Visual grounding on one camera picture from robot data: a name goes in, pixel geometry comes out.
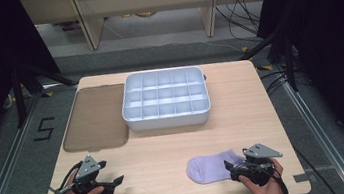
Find bundle of black hanging cables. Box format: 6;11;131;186
213;0;268;44

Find yellow tape mark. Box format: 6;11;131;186
256;64;274;74
40;90;55;99

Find right hand-held gripper black cable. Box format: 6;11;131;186
262;159;290;194

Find black metal stand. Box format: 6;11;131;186
234;26;300;100
9;57;80;129

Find left hand-held gripper black cable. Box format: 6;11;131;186
49;160;88;194

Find hand-held gripper black cable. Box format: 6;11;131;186
49;160;88;194
262;159;290;194

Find light wooden desk frame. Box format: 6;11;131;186
19;0;278;62

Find grey tape strip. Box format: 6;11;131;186
292;171;317;185

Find brown translucent box lid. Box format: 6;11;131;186
55;82;134;157

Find thin white floor cable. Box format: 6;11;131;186
101;2;247;71

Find black floor cables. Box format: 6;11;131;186
257;66;298;95

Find light purple sock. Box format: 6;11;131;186
184;147;249;188

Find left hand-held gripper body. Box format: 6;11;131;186
46;152;112;194

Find person's right hand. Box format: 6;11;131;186
235;155;288;194

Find thin black floor cable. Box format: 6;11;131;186
292;142;339;194

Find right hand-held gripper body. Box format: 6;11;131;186
226;139;288;191

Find white compartment storage box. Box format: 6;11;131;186
117;62;215;134

